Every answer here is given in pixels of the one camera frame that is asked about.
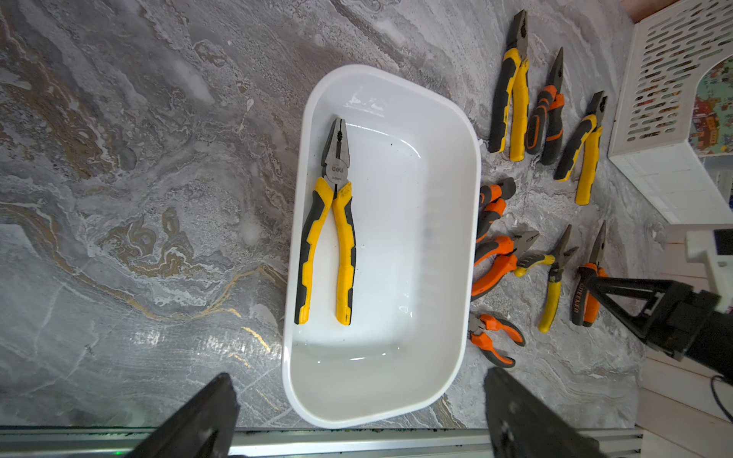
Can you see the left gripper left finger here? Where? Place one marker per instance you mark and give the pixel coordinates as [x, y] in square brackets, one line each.
[203, 427]

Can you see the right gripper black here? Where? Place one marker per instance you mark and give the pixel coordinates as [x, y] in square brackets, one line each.
[670, 317]

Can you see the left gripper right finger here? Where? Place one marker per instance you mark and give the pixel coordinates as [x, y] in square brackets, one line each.
[520, 425]

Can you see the orange long nose pliers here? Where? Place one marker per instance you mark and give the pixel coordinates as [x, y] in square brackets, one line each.
[479, 329]

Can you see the orange black small pliers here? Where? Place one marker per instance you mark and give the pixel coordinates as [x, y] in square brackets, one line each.
[545, 128]

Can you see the white plastic storage box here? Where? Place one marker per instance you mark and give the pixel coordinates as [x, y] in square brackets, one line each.
[415, 169]

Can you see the yellow black combination pliers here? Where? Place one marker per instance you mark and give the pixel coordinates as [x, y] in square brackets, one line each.
[510, 106]

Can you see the yellow pliers in box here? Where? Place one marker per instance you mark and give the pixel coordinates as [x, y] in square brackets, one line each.
[332, 194]

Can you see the illustrated history book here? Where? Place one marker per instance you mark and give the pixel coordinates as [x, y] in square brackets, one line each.
[711, 123]

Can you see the white file organizer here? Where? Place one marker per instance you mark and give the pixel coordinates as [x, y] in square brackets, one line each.
[670, 53]

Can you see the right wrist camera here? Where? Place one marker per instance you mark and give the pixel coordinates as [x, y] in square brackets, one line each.
[713, 249]

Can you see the aluminium front rail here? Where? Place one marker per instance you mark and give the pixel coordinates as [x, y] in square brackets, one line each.
[117, 441]

